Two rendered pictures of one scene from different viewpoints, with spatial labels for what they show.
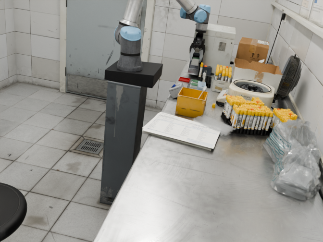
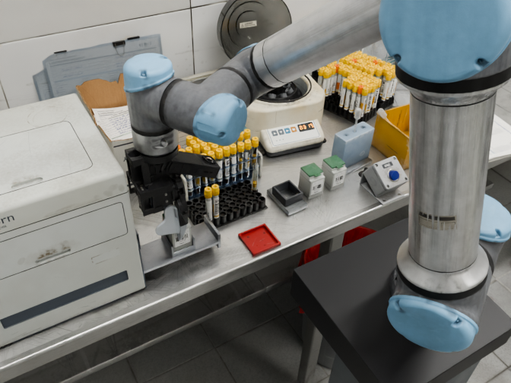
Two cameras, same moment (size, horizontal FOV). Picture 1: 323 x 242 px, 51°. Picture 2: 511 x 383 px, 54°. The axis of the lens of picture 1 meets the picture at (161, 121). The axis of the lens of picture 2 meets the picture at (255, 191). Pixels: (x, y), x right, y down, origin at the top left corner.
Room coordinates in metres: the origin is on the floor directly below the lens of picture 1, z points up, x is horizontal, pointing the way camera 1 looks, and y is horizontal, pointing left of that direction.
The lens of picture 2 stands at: (2.57, 0.46, 1.68)
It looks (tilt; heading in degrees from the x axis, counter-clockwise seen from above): 41 degrees down; 230
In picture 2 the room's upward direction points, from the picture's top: 2 degrees clockwise
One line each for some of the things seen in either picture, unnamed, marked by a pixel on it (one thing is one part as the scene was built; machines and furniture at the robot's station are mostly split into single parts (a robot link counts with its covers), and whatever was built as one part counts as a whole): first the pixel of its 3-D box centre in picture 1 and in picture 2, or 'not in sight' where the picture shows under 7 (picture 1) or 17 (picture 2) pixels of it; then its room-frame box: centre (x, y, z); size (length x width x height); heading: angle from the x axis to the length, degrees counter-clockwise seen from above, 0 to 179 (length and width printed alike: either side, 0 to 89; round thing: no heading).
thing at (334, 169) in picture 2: (193, 89); (333, 172); (1.81, -0.15, 0.91); 0.05 x 0.04 x 0.07; 83
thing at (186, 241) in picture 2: (194, 62); (177, 230); (2.24, -0.17, 0.96); 0.05 x 0.04 x 0.06; 83
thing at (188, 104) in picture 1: (192, 102); (408, 135); (1.56, -0.13, 0.93); 0.13 x 0.13 x 0.10; 80
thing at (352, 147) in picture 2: (200, 93); (351, 147); (1.72, -0.19, 0.92); 0.10 x 0.07 x 0.10; 179
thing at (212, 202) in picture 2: (205, 74); (225, 190); (2.08, -0.23, 0.93); 0.17 x 0.09 x 0.11; 173
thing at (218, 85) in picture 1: (221, 81); (215, 167); (2.03, -0.33, 0.91); 0.20 x 0.10 x 0.07; 173
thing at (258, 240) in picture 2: (184, 79); (259, 239); (2.08, -0.11, 0.88); 0.07 x 0.07 x 0.01; 83
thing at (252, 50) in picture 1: (252, 53); not in sight; (2.79, -0.65, 0.97); 0.31 x 0.23 x 0.18; 166
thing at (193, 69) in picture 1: (194, 66); (167, 245); (2.26, -0.17, 0.92); 0.21 x 0.07 x 0.05; 173
